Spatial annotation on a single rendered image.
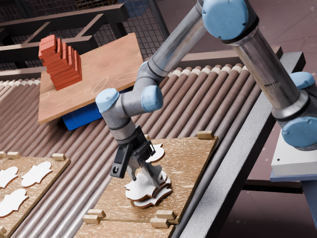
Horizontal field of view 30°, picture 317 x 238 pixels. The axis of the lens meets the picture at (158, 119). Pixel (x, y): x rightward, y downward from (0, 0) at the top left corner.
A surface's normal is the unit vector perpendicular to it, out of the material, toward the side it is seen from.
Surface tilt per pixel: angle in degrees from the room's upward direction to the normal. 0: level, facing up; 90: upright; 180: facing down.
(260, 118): 0
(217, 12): 83
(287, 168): 90
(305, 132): 98
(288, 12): 0
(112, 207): 0
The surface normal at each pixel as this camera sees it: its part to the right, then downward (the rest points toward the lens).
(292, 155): -0.40, -0.77
